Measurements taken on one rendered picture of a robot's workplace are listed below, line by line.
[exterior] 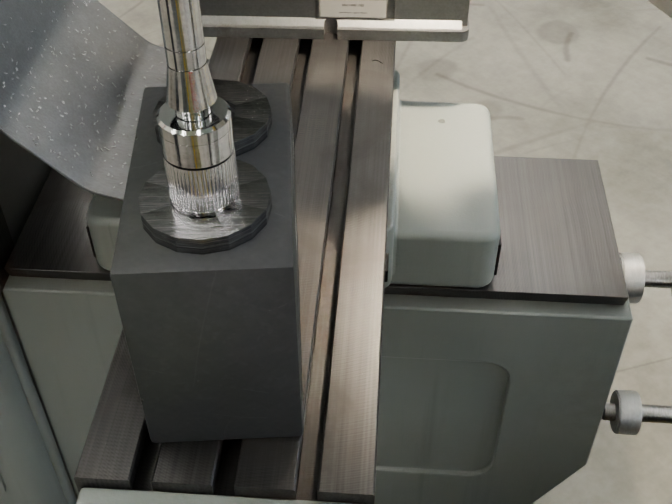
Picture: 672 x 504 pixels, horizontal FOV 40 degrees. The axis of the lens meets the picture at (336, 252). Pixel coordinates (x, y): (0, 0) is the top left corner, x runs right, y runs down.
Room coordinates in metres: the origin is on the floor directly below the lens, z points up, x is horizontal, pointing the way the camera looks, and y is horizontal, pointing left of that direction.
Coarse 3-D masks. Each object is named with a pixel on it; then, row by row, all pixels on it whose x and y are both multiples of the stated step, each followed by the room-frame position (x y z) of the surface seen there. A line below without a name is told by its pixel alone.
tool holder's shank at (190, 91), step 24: (168, 0) 0.47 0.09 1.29; (192, 0) 0.47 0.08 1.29; (168, 24) 0.47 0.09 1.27; (192, 24) 0.47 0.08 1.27; (168, 48) 0.47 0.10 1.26; (192, 48) 0.47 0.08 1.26; (168, 72) 0.47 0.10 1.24; (192, 72) 0.47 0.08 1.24; (168, 96) 0.47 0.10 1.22; (192, 96) 0.47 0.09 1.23; (216, 96) 0.48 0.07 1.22; (192, 120) 0.47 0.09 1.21
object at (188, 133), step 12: (168, 108) 0.48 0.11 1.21; (216, 108) 0.48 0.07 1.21; (228, 108) 0.48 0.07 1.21; (168, 120) 0.47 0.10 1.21; (180, 120) 0.47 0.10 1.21; (204, 120) 0.47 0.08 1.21; (216, 120) 0.47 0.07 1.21; (228, 120) 0.47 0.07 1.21; (168, 132) 0.46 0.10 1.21; (180, 132) 0.46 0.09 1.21; (192, 132) 0.46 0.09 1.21; (204, 132) 0.46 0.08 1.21; (216, 132) 0.46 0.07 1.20; (180, 144) 0.46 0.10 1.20; (192, 144) 0.46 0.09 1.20; (204, 144) 0.46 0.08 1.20
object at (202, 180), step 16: (176, 144) 0.46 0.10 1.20; (208, 144) 0.46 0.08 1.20; (224, 144) 0.47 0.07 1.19; (176, 160) 0.46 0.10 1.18; (192, 160) 0.46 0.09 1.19; (208, 160) 0.46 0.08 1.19; (224, 160) 0.47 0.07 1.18; (176, 176) 0.46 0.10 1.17; (192, 176) 0.46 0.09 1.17; (208, 176) 0.46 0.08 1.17; (224, 176) 0.46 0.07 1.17; (176, 192) 0.46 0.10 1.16; (192, 192) 0.46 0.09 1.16; (208, 192) 0.46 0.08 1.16; (224, 192) 0.46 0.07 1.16; (176, 208) 0.46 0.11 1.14; (192, 208) 0.46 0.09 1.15; (208, 208) 0.46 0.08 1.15; (224, 208) 0.46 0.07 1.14
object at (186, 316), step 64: (256, 128) 0.56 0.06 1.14; (128, 192) 0.50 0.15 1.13; (256, 192) 0.48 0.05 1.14; (128, 256) 0.43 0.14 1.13; (192, 256) 0.43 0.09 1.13; (256, 256) 0.43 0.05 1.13; (128, 320) 0.42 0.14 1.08; (192, 320) 0.42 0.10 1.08; (256, 320) 0.42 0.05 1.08; (192, 384) 0.42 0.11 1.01; (256, 384) 0.42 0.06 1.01
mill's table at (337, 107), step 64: (256, 64) 1.01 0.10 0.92; (320, 64) 0.97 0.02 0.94; (384, 64) 0.97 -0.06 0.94; (320, 128) 0.84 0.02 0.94; (384, 128) 0.84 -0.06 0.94; (320, 192) 0.72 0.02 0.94; (384, 192) 0.72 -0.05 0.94; (320, 256) 0.63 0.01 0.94; (384, 256) 0.63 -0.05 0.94; (320, 320) 0.57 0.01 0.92; (128, 384) 0.48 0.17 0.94; (320, 384) 0.49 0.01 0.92; (128, 448) 0.41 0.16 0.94; (192, 448) 0.41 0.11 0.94; (256, 448) 0.41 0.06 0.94; (320, 448) 0.43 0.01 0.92
